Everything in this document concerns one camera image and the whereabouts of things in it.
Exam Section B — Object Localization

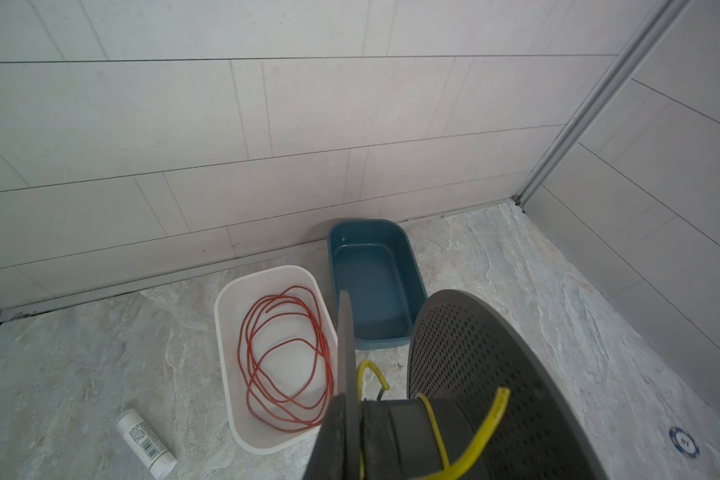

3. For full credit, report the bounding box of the red cable coil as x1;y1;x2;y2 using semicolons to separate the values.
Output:
237;285;335;433

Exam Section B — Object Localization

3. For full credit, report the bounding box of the yellow cable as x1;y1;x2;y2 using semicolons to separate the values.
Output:
356;359;511;480

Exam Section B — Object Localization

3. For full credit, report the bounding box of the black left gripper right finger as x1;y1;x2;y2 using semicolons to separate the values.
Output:
361;401;404;480

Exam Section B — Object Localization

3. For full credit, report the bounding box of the white plastic bin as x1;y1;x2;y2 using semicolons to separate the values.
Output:
214;265;339;455

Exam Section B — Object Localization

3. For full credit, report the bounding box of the white tube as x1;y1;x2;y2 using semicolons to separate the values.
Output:
116;409;177;480

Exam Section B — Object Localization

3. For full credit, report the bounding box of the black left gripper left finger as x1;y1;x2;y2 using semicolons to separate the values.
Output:
302;394;346;480

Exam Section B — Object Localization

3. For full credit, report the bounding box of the teal plastic bin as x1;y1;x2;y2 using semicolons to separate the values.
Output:
327;219;428;350

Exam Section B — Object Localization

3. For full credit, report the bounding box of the aluminium corner profile right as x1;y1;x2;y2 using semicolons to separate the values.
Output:
511;0;692;208

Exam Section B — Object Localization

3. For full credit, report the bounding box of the grey perforated cable spool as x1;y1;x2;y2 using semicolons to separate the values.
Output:
336;290;606;479

